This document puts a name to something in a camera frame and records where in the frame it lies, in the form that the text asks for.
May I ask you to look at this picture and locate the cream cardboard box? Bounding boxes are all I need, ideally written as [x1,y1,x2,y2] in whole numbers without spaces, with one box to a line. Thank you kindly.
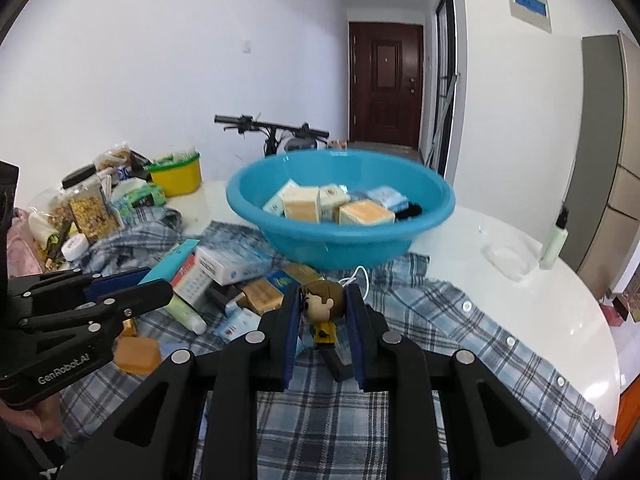
[319,185,351,221]

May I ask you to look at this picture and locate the orange soap bar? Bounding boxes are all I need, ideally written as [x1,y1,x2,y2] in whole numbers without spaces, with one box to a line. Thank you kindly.
[114,335,163,375]

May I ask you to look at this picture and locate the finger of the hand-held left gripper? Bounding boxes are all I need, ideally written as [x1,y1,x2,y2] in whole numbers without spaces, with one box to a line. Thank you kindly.
[7,266,153,311]
[0,280,173,368]

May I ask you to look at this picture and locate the blue plastic basin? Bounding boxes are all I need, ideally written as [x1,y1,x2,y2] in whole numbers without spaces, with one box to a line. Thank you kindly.
[226,149,457,271]

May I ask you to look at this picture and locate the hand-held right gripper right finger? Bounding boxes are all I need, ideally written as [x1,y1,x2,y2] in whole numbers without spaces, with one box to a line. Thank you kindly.
[346,284,598,480]

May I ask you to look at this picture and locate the gold blue box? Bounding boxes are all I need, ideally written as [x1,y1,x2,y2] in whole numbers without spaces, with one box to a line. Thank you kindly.
[267,264,326,293]

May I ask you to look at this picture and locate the blue plaid shirt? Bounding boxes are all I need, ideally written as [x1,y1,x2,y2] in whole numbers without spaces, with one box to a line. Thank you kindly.
[60,205,616,480]

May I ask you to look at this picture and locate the red white box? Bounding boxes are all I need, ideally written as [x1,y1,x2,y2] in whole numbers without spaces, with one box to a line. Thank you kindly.
[170,255,216,311]

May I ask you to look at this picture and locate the person's left hand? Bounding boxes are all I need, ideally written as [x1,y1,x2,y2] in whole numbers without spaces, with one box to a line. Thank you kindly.
[0,390,63,441]

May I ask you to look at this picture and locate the black framed glass door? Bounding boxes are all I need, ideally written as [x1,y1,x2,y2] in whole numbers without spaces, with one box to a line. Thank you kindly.
[432,0,458,183]

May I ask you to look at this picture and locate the white blue packet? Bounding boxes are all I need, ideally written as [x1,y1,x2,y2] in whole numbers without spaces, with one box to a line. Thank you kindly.
[215,307,263,343]

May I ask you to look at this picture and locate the pale green tube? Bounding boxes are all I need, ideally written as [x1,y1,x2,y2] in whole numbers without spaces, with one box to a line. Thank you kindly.
[162,294,208,336]

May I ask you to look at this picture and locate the brown haired doll figurine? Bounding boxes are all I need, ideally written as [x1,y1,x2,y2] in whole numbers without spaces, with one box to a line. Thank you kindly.
[300,280,358,383]

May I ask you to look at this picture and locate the white blue medicine box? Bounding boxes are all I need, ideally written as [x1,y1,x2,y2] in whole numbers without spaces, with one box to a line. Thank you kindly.
[194,245,273,287]

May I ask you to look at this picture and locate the teal long box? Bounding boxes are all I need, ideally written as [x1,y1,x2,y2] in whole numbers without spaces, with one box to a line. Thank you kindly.
[137,239,201,286]

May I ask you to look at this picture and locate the yellow plastic container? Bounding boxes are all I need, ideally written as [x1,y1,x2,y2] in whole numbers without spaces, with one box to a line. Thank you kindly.
[147,152,203,198]

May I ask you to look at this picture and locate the metal mop pole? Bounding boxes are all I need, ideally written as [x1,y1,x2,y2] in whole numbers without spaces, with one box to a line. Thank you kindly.
[430,74,458,161]

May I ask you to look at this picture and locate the white teal box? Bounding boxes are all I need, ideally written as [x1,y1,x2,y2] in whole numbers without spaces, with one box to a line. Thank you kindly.
[262,179,301,216]

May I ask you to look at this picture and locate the grey gold refrigerator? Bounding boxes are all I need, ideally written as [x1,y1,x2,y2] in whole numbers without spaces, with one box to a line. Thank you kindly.
[572,32,640,301]

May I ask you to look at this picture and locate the clear snack bag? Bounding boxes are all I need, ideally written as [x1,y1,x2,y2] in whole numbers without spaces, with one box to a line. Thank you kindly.
[27,187,76,246]

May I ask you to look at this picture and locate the black bicycle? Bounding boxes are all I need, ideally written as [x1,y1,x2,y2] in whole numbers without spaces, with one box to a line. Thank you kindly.
[214,114,331,157]

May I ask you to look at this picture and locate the gold yellow box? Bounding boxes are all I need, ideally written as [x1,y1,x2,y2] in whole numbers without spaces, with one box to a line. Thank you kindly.
[240,277,286,316]

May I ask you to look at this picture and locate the small white jar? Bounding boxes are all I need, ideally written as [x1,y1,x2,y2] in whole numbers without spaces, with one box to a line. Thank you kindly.
[61,236,91,262]

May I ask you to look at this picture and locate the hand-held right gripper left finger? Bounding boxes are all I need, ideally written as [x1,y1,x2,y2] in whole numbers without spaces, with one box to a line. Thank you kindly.
[60,285,303,480]

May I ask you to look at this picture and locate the large orange faced box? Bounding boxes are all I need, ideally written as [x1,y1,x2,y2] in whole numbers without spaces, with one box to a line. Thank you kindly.
[339,200,396,226]

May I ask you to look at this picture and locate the clear plastic tray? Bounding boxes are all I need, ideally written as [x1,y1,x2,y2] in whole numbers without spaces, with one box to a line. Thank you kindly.
[482,240,535,281]

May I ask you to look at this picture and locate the pink cloth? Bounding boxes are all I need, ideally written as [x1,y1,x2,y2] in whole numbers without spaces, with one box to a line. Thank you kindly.
[6,209,46,277]

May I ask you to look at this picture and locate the dark brown door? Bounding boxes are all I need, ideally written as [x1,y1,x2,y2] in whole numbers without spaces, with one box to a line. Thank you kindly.
[347,21,425,150]

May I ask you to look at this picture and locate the green lotion bottle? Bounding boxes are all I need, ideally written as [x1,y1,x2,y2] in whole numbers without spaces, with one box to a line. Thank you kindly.
[539,205,571,270]

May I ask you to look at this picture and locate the small black case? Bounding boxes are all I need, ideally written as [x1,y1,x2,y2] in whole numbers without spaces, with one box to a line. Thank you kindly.
[207,285,246,311]

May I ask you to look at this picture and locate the white cable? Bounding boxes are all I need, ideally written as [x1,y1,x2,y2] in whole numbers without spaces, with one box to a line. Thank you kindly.
[332,266,371,306]

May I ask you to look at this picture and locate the green tissue packet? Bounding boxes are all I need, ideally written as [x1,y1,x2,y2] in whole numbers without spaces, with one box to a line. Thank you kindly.
[112,183,167,210]

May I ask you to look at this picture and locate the black lidded cereal jar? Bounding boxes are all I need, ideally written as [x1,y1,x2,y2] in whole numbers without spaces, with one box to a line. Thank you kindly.
[61,164,125,242]

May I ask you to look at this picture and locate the blue tissue packet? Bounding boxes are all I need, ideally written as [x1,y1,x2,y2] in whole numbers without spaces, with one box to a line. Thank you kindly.
[365,185,408,213]

